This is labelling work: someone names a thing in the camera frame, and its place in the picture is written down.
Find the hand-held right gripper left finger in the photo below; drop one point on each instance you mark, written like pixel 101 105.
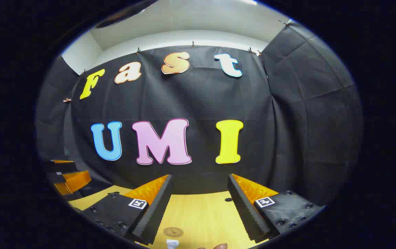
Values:
pixel 156 214

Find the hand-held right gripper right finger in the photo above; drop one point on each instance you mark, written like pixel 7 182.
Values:
pixel 246 214

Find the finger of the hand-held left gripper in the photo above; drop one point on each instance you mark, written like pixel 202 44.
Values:
pixel 76 180
pixel 63 166

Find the round cork coaster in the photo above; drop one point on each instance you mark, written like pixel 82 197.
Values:
pixel 173 231

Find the white toothpaste tube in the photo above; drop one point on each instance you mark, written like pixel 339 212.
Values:
pixel 172 244

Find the wooden desktop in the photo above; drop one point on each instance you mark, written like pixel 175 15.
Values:
pixel 198 214

